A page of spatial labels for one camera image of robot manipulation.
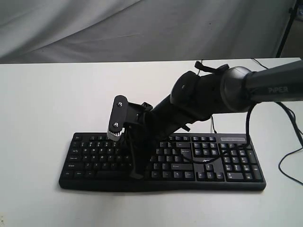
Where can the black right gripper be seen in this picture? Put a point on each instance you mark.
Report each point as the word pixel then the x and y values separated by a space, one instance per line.
pixel 145 131

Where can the black Acer keyboard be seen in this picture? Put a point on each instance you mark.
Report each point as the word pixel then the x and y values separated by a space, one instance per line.
pixel 183 161

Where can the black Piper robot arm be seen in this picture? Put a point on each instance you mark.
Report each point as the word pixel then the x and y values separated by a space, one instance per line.
pixel 196 98

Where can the grey backdrop cloth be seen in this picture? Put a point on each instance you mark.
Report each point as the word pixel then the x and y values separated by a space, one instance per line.
pixel 64 31

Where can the black tripod stand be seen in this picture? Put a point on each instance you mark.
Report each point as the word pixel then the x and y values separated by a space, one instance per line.
pixel 292 12

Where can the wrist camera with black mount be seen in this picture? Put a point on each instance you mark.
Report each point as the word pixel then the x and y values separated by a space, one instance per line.
pixel 126 116

